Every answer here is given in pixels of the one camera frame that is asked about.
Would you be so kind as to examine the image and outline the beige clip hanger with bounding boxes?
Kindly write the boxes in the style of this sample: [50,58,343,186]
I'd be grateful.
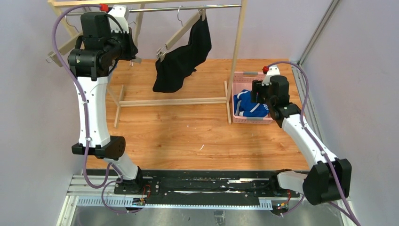
[129,17,143,67]

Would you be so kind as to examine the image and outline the blue underwear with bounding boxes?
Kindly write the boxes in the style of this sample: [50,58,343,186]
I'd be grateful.
[233,89,270,118]

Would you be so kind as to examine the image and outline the hanger holding black underwear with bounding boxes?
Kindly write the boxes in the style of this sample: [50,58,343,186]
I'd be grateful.
[156,6,206,61]

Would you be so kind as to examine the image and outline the black underwear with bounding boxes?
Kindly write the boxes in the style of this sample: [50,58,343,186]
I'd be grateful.
[152,18,212,93]

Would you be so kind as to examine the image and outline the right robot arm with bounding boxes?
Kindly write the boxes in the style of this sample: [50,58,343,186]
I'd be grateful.
[251,75,352,205]

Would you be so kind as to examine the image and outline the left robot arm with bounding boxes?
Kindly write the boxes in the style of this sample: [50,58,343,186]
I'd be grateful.
[67,12,144,193]

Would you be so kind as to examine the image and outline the empty hanger on rack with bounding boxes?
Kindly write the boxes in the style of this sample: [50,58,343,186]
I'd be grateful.
[45,14,83,67]

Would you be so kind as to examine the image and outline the pink plastic basket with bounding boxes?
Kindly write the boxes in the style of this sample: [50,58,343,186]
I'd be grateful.
[232,72,273,124]

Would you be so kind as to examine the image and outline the wooden clothes rack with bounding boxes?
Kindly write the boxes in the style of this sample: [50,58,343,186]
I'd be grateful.
[48,0,247,128]

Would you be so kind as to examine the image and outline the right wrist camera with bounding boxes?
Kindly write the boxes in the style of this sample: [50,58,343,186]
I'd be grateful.
[262,65,280,86]

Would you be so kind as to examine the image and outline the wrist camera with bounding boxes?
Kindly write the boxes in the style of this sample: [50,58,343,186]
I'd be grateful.
[262,65,280,86]
[108,5,130,33]

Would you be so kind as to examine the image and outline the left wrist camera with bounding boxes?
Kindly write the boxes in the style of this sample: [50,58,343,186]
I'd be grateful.
[108,5,130,33]

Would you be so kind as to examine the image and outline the aluminium frame post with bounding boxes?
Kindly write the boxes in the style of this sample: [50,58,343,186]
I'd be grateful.
[297,0,341,66]

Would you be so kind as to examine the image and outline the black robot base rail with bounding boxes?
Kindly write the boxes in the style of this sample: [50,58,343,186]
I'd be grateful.
[102,170,301,215]

